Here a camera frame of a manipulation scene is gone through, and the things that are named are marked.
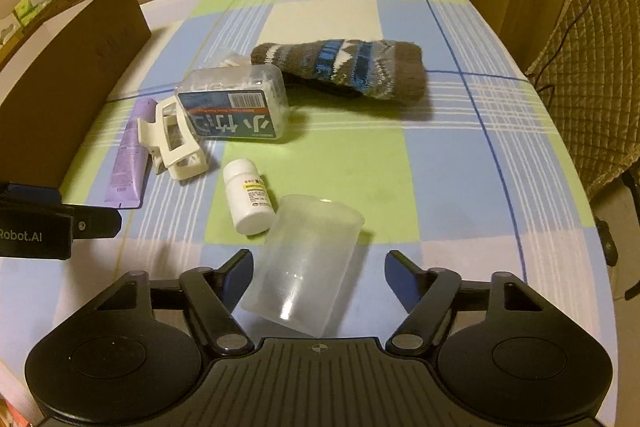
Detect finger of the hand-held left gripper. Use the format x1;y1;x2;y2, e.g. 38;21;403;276
69;205;123;238

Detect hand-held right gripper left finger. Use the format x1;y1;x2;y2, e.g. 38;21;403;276
94;249;256;356

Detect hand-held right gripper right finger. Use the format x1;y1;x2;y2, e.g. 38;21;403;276
384;249;549;356

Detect translucent plastic cup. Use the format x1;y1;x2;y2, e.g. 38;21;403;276
240;193;365;338

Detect white pill bottle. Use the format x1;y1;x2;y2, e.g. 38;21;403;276
222;158;276;236

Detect purple cosmetic tube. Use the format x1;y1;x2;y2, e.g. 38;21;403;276
103;99;161;210

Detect white hair claw clip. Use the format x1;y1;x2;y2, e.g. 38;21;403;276
137;97;210;182

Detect brown cardboard box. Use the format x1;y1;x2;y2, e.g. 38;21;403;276
0;0;152;200

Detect clear cotton swab box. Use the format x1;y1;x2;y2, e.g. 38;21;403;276
174;65;290;143

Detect brown blue knitted glove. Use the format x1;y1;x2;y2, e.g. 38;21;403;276
249;38;427;108

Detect checkered tablecloth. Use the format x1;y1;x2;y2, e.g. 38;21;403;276
0;0;603;410

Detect clear toothpick packet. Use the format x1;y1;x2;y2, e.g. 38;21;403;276
202;49;252;70

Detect black chair frame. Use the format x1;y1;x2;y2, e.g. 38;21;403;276
592;171;640;304

